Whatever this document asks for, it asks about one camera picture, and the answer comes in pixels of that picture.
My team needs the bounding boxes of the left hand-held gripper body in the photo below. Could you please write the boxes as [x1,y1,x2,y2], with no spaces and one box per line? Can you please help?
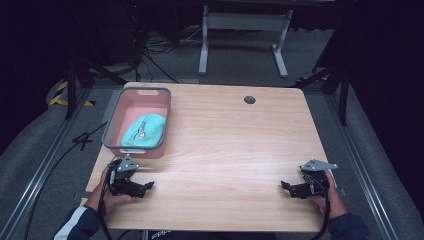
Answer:
[106,154,146,198]

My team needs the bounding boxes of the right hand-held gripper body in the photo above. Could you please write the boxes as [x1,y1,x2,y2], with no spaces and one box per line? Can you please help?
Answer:
[292,158,339,198]

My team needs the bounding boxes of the teal cloth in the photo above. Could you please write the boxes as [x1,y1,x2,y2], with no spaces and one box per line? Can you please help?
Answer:
[120,113,168,149]

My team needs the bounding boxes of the pink basket with grey rim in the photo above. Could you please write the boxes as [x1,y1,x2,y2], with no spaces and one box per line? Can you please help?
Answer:
[102,86,173,160]

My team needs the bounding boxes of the person's left hand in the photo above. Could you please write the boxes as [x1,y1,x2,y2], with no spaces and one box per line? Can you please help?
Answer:
[86,165,133,215]

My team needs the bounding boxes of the person's right hand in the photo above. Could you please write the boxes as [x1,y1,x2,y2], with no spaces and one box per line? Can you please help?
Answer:
[311,170,348,221]

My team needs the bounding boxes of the black tripod stand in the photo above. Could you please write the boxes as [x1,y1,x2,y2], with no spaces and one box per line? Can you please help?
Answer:
[64,54,128,120]
[294,61,350,127]

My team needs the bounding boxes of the yellow black hazard tape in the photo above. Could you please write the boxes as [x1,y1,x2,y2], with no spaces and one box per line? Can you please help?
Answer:
[48,80,97,108]

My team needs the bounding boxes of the right hand-held gripper black cable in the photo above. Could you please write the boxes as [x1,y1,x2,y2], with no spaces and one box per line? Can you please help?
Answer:
[308,174,333,240]

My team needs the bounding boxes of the hand-held gripper black cable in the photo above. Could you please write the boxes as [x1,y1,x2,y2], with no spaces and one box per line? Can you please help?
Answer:
[308,174,333,240]
[96,156,116,240]

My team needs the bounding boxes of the left hand-held gripper black cable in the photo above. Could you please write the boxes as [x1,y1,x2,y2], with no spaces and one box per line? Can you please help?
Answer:
[96,156,116,240]

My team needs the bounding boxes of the aluminium floor rail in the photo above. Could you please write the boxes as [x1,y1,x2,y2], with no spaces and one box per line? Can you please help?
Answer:
[0,87,125,240]
[323,94,400,240]

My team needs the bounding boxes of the long black floor cable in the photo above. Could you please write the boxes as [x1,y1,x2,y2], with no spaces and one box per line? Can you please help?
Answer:
[22,120,110,240]

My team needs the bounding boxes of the tangle of black floor cables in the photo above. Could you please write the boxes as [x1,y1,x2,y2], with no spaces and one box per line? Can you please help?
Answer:
[132,24,203,84]

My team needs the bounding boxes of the white metal desk frame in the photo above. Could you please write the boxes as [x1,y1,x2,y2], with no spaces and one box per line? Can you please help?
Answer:
[198,4,295,79]

